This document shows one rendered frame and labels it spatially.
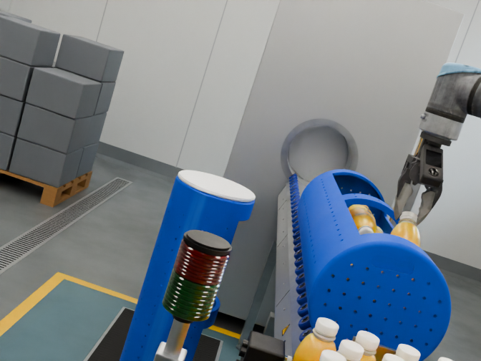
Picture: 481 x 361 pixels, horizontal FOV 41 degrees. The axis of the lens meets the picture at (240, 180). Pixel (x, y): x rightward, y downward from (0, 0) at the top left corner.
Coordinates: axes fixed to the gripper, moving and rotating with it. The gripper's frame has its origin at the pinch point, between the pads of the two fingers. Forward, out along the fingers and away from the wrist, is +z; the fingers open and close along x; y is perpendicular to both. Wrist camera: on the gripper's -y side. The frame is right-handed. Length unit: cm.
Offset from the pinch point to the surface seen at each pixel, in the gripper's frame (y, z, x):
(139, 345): 55, 81, 56
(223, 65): 500, -1, 92
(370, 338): -44.8, 13.5, 10.9
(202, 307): -73, 5, 40
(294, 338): -11.0, 32.3, 17.4
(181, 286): -73, 4, 43
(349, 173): 56, 2, 7
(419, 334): -24.9, 17.4, -3.6
